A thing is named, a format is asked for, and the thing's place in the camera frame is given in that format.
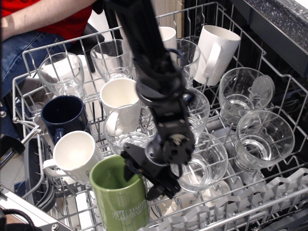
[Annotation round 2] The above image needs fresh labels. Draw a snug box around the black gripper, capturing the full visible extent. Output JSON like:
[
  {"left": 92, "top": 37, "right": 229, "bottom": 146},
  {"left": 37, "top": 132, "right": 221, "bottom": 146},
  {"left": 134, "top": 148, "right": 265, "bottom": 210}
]
[{"left": 120, "top": 131, "right": 195, "bottom": 201}]

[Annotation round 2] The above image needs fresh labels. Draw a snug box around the green ceramic mug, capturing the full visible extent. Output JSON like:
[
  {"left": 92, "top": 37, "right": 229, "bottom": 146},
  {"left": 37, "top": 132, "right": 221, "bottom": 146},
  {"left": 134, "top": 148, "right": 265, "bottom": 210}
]
[{"left": 90, "top": 155, "right": 150, "bottom": 231}]

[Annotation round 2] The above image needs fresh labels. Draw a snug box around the person forearm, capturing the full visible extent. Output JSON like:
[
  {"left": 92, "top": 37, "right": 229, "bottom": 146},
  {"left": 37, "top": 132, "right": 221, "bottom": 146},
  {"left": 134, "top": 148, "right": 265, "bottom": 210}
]
[{"left": 1, "top": 0, "right": 94, "bottom": 41}]

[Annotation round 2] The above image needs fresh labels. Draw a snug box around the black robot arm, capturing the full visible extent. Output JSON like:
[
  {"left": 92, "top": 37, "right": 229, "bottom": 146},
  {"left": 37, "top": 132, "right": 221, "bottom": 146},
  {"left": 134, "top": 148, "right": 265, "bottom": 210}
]
[{"left": 106, "top": 0, "right": 195, "bottom": 201}]

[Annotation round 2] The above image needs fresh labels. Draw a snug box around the white mug front left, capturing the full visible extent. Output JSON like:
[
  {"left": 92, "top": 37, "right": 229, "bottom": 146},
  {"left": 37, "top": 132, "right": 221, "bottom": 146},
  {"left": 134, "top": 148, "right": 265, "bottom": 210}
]
[{"left": 43, "top": 130, "right": 103, "bottom": 185}]

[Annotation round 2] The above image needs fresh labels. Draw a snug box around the white mug centre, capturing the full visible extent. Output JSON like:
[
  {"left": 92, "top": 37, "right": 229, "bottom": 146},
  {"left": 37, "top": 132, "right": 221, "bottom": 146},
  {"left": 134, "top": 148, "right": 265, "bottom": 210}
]
[{"left": 100, "top": 77, "right": 140, "bottom": 136}]

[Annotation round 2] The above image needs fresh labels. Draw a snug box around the dark blue mug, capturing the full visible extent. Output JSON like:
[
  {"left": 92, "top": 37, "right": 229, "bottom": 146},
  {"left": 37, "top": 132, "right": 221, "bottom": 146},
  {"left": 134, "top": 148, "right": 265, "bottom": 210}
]
[{"left": 41, "top": 95, "right": 91, "bottom": 144}]

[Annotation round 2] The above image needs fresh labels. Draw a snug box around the tall white mug back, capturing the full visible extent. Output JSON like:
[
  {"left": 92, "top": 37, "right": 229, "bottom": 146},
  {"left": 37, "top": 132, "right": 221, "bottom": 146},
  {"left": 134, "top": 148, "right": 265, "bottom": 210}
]
[{"left": 157, "top": 26, "right": 178, "bottom": 61}]

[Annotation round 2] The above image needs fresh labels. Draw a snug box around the white mug back right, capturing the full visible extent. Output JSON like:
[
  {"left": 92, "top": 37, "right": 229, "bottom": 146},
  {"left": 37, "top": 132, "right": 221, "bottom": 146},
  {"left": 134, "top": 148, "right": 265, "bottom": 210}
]
[{"left": 193, "top": 25, "right": 241, "bottom": 86}]

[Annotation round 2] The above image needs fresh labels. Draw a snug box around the clear glass centre front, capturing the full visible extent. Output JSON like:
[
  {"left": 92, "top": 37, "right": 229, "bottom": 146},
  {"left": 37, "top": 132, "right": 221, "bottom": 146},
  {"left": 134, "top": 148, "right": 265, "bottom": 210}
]
[{"left": 103, "top": 104, "right": 157, "bottom": 154}]

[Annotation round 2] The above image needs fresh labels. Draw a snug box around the clear glass front middle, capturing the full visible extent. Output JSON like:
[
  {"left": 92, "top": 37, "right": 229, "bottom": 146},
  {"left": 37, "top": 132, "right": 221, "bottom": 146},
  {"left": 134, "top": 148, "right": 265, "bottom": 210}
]
[{"left": 170, "top": 131, "right": 229, "bottom": 193}]

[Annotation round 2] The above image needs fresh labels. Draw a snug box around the clear glass centre middle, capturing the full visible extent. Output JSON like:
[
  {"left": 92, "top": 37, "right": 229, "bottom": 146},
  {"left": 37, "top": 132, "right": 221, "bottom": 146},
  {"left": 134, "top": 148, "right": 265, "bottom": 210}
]
[{"left": 183, "top": 87, "right": 210, "bottom": 131}]

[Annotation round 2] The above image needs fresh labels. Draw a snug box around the clear glass right front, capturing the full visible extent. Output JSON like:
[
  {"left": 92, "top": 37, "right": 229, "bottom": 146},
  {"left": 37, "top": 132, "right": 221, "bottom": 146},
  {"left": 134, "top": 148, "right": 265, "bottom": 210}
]
[{"left": 234, "top": 110, "right": 295, "bottom": 171}]

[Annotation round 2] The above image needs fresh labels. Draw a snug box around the clear glass back left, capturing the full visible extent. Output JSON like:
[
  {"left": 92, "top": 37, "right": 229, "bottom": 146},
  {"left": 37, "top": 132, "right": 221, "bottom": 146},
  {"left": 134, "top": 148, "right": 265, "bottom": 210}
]
[{"left": 38, "top": 52, "right": 85, "bottom": 100}]

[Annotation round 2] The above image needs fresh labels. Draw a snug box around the clear glass right back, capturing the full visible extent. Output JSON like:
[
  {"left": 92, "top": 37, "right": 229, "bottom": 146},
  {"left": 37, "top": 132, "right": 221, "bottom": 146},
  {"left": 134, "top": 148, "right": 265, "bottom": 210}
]
[{"left": 218, "top": 67, "right": 275, "bottom": 127}]

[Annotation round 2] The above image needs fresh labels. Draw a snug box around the tall clear glass back centre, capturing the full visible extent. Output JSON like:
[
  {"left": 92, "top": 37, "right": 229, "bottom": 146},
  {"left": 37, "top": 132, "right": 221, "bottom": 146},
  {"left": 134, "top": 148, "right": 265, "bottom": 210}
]
[{"left": 176, "top": 39, "right": 201, "bottom": 87}]

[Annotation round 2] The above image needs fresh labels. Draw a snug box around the grey plastic tine row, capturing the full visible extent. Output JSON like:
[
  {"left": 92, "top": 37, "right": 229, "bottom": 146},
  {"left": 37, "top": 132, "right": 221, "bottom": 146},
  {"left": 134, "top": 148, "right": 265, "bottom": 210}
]
[{"left": 143, "top": 168, "right": 308, "bottom": 231}]

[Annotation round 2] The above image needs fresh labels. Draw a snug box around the black chair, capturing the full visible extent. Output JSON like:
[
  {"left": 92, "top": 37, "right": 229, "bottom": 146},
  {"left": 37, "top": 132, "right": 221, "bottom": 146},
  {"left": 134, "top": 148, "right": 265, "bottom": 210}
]
[{"left": 68, "top": 0, "right": 119, "bottom": 73}]

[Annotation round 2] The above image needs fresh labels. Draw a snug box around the red shirt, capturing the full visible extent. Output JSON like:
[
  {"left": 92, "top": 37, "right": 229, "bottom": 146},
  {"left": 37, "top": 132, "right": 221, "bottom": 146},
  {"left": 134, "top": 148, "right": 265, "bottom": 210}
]
[{"left": 1, "top": 0, "right": 92, "bottom": 38}]

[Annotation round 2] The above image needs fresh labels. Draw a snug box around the blue jeans leg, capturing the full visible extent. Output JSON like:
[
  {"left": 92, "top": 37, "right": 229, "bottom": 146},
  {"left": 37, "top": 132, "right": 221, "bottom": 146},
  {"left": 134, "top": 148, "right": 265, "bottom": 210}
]
[{"left": 0, "top": 31, "right": 65, "bottom": 98}]

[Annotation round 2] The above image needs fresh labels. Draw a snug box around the dark speckled countertop edge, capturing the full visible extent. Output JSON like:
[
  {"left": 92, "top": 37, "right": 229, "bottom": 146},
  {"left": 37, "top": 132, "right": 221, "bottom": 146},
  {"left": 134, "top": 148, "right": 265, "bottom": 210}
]
[{"left": 231, "top": 0, "right": 308, "bottom": 77}]

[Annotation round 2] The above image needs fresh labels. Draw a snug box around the metal wire dishwasher rack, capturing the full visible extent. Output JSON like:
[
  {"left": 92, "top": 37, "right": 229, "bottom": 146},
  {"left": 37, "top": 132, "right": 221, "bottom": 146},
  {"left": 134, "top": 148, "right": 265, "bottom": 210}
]
[{"left": 12, "top": 1, "right": 308, "bottom": 231}]

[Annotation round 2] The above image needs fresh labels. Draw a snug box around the black cable lower left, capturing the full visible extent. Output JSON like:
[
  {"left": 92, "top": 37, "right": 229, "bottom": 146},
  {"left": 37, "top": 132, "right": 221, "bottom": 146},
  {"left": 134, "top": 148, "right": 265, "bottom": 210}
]
[{"left": 0, "top": 208, "right": 36, "bottom": 231}]

